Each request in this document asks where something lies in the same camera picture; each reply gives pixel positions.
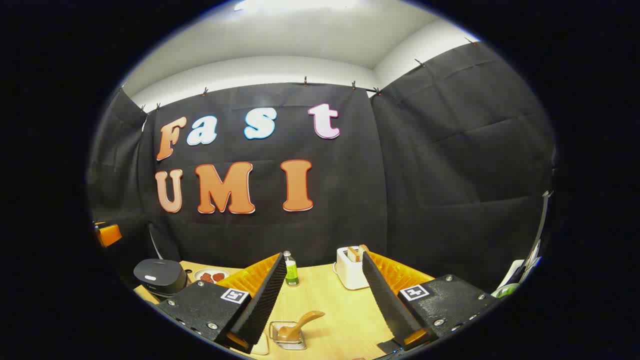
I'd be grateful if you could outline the black rice cooker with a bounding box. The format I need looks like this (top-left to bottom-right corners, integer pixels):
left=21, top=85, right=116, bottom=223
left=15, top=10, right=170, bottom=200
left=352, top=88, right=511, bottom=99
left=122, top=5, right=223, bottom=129
left=133, top=259, right=189, bottom=299

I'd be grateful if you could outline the clear rice container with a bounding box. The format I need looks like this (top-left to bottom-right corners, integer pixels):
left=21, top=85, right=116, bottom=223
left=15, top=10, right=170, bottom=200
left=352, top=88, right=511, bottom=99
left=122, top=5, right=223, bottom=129
left=249, top=330, right=271, bottom=356

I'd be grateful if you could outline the black backdrop cloth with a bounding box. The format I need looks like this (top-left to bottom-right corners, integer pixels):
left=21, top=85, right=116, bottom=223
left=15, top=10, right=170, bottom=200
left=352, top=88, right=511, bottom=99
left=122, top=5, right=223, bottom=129
left=87, top=42, right=556, bottom=296

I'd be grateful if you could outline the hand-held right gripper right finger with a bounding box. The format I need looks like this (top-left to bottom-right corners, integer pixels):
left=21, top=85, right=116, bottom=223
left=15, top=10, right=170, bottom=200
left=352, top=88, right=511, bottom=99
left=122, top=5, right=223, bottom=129
left=361, top=250, right=502, bottom=354

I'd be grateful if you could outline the wooden spoon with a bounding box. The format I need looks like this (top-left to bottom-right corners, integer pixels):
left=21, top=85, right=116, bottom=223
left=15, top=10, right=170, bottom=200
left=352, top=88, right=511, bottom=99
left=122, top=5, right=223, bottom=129
left=276, top=310, right=326, bottom=343

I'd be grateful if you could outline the wire chopstick holder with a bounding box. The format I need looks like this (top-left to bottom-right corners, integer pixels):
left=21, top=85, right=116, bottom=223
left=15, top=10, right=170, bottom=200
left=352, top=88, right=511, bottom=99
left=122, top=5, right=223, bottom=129
left=269, top=320, right=307, bottom=351

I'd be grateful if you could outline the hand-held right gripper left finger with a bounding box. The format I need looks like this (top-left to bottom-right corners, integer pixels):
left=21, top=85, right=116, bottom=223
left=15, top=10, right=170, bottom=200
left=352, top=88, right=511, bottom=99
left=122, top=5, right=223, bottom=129
left=155, top=252, right=289, bottom=353

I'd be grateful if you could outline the green drink bottle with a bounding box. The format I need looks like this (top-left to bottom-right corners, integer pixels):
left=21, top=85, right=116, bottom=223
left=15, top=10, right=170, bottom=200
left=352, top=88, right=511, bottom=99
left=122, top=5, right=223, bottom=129
left=283, top=251, right=300, bottom=287

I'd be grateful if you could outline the white toaster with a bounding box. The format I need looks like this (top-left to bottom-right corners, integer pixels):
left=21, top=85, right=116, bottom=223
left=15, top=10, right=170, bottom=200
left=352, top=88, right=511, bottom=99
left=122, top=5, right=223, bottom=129
left=333, top=246, right=372, bottom=291

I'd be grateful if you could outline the round white plate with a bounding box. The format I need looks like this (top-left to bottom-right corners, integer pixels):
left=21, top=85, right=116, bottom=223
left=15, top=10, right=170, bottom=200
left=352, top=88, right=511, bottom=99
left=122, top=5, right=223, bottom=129
left=194, top=268, right=231, bottom=284

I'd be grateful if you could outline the ceiling light panel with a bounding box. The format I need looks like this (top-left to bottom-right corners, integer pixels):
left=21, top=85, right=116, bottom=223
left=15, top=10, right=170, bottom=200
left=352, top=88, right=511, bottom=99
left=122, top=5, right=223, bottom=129
left=234, top=0, right=362, bottom=12

